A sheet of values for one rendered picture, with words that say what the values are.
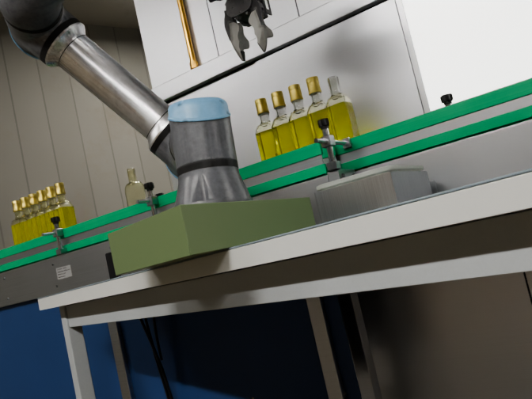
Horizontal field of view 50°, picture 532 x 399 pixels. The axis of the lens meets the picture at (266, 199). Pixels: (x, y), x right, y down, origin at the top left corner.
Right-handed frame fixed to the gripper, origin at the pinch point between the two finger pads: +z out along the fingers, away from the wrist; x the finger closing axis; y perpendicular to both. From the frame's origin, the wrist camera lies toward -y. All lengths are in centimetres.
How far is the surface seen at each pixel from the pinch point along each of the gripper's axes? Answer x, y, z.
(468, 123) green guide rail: -35, 26, 27
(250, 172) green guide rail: 18.4, 16.3, 23.4
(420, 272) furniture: -41, -41, 51
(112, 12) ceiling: 230, 196, -159
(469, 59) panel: -36, 42, 9
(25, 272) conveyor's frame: 121, 15, 33
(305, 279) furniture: -22, -36, 50
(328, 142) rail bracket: -6.7, 13.6, 22.9
